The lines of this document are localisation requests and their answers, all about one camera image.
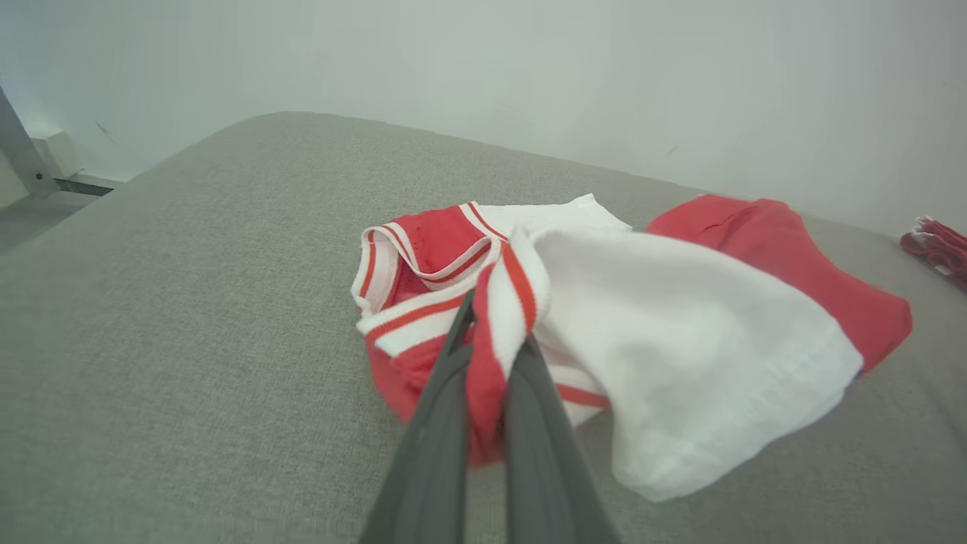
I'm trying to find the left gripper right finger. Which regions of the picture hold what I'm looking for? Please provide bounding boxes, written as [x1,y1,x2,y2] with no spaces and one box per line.
[502,335,621,544]

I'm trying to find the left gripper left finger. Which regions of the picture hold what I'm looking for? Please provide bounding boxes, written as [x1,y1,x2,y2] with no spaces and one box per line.
[358,290,477,544]

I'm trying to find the red white basketball jersey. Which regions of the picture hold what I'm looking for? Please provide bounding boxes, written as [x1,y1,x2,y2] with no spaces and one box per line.
[350,193,914,504]

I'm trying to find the red basketball shorts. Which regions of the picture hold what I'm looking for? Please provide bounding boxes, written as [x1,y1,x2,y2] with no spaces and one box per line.
[898,215,967,295]

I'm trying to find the grey metal post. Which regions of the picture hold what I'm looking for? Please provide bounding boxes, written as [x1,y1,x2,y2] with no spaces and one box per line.
[0,83,58,199]

